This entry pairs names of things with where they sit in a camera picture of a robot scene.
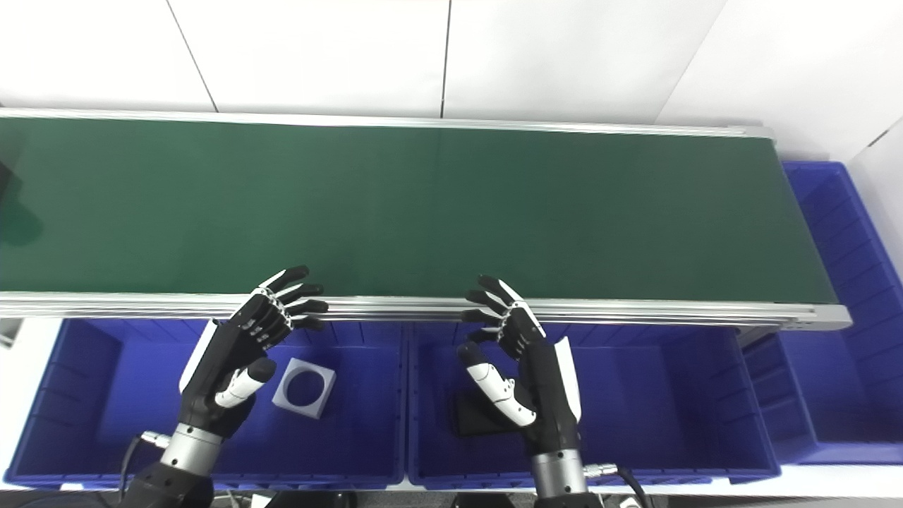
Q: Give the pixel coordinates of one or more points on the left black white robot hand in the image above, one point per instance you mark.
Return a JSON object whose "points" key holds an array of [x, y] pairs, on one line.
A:
{"points": [[211, 367]]}

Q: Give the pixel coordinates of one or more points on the white square part with hole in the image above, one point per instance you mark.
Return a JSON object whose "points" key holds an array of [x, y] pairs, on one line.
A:
{"points": [[321, 398]]}

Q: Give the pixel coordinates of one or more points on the black robot torso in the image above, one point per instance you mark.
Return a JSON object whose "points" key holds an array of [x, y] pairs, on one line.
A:
{"points": [[310, 501]]}

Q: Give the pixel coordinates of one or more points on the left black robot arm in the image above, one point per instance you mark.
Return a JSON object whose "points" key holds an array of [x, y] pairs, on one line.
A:
{"points": [[180, 466]]}

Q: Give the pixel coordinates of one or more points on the green conveyor belt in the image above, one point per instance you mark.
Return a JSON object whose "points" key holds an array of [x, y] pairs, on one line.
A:
{"points": [[635, 312], [423, 204]]}

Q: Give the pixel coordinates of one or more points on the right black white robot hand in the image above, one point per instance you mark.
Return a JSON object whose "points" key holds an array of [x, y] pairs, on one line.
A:
{"points": [[547, 388]]}

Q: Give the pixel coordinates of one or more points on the long blue plastic bin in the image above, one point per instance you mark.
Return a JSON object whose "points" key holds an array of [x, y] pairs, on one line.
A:
{"points": [[846, 367]]}

